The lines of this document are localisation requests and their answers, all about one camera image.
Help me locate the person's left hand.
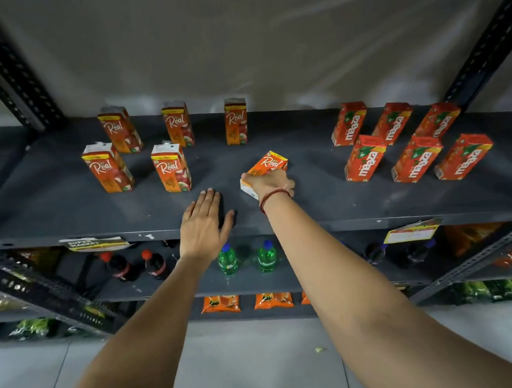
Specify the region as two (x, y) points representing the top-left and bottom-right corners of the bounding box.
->
(172, 185), (243, 266)

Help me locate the green snack packet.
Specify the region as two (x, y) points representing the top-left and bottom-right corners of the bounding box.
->
(451, 275), (512, 311)
(7, 315), (61, 343)

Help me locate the person's right hand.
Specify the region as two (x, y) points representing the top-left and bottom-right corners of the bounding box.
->
(240, 166), (297, 203)

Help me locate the person's right forearm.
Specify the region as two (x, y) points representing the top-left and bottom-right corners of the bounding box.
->
(258, 158), (512, 388)

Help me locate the dark soda bottle blue cap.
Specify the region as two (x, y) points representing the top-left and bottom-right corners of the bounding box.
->
(363, 242), (392, 267)
(403, 238), (439, 268)

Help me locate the group of red cartons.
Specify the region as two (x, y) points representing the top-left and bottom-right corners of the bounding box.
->
(327, 83), (498, 197)

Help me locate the yellow white shelf label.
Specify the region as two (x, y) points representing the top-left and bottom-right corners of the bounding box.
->
(381, 218), (445, 246)
(58, 230), (131, 258)

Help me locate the green soda bottle blue cap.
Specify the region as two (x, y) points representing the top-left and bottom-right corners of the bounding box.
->
(216, 242), (240, 277)
(255, 239), (280, 274)

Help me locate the group of orange cartons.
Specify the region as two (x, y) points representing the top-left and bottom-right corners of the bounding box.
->
(75, 87), (258, 206)

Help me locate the dark cola bottle red cap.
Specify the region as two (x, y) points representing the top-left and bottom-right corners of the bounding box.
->
(99, 248), (140, 286)
(141, 247), (171, 283)

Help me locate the person's left forearm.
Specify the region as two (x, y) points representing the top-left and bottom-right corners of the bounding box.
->
(9, 249), (240, 388)

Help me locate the red thread bracelet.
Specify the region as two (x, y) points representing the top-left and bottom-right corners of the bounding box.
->
(257, 186), (294, 215)

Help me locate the orange juice carton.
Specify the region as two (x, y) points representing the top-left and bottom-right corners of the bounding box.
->
(236, 149), (294, 202)

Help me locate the dark grey metal shelf rack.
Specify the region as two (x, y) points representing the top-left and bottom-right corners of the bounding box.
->
(0, 0), (512, 366)

